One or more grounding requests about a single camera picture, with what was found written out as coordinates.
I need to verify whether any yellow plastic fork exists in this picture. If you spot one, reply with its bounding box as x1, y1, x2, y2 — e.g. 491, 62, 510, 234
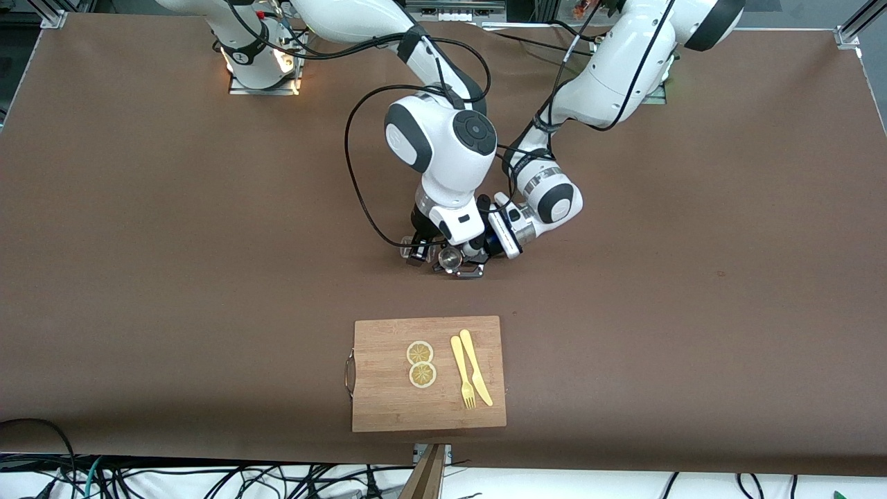
450, 335, 477, 410

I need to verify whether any yellow plastic knife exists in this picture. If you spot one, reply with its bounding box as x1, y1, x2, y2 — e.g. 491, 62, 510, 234
459, 329, 494, 408

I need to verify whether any wooden cutting board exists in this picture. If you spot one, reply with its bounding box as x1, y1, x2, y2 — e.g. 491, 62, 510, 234
344, 315, 507, 433

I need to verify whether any brown table cover sheet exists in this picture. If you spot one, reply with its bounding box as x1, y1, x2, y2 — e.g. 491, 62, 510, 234
0, 12, 887, 478

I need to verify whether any white power strip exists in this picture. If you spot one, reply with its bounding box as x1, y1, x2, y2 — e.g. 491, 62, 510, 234
405, 0, 507, 21

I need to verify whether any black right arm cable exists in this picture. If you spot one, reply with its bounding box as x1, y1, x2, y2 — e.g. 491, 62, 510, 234
222, 0, 493, 250

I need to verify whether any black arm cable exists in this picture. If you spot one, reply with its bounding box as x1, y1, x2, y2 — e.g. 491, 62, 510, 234
222, 0, 493, 250
499, 0, 677, 203

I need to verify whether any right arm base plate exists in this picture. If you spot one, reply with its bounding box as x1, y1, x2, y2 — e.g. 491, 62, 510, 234
229, 28, 304, 96

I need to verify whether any black cable across table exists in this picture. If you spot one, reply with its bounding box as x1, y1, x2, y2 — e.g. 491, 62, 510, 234
478, 21, 597, 60

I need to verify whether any wooden post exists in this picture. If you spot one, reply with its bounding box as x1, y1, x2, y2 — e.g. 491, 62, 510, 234
398, 444, 446, 499

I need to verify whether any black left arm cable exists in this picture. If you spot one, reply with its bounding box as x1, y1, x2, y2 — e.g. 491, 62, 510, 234
499, 0, 677, 203

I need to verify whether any black looped floor cable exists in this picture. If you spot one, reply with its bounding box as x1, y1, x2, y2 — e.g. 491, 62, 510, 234
0, 418, 78, 499

